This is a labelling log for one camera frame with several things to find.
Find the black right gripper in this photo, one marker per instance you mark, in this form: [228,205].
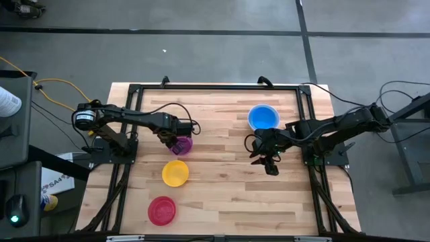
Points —
[272,141]

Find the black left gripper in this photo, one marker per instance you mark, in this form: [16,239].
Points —
[174,126]

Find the purple translucent plastic bowl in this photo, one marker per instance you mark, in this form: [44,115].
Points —
[188,146]

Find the yellow plastic bowl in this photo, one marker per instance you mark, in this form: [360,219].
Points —
[175,173]

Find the blue plastic bowl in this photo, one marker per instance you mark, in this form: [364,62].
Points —
[263,117]

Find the red translucent plastic bowl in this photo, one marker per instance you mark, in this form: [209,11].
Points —
[161,210]

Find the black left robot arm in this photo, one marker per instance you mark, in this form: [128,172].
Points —
[134,116]

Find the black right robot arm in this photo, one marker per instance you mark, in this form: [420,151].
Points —
[352,121]

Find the white bowl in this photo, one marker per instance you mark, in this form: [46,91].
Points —
[249,117]

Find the white printed cardboard box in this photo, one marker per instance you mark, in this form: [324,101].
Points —
[57,183]

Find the small yellow white object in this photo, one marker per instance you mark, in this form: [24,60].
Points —
[50,202]

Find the black metal stand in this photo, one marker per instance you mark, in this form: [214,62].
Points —
[406,148]

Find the dark grey desk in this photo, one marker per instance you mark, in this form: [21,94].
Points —
[33,188]

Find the dark grey equipment case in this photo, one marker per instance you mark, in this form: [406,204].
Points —
[15,134]

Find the black computer mouse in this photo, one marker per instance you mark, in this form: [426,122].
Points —
[16,210]

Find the white labelled package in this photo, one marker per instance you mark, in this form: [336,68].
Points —
[8,102]

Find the person's shoe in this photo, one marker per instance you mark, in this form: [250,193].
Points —
[27,9]

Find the black frame clamp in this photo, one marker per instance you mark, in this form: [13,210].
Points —
[164,80]
[265,81]

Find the black aluminium table frame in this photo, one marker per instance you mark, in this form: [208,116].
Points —
[218,87]

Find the silver metal bracket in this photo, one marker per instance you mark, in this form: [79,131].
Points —
[125,239]
[312,239]

